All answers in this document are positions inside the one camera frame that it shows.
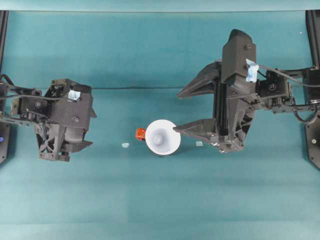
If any blue-green table cloth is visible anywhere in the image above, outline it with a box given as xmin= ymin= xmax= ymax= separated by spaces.
xmin=0 ymin=9 xmax=320 ymax=240

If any white paper cup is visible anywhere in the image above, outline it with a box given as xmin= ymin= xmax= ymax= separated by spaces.
xmin=145 ymin=119 xmax=182 ymax=155

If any pale grey-green backdrop curtain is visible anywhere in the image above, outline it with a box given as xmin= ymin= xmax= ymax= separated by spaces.
xmin=0 ymin=0 xmax=320 ymax=12

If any black frame rail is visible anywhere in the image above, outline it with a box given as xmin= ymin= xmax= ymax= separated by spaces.
xmin=0 ymin=10 xmax=10 ymax=76
xmin=305 ymin=10 xmax=320 ymax=70

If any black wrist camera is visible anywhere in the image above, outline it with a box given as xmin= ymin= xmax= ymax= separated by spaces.
xmin=221 ymin=28 xmax=258 ymax=97
xmin=51 ymin=83 xmax=94 ymax=144

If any black cup holder red handle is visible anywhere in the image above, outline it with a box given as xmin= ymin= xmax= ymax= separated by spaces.
xmin=135 ymin=128 xmax=177 ymax=157

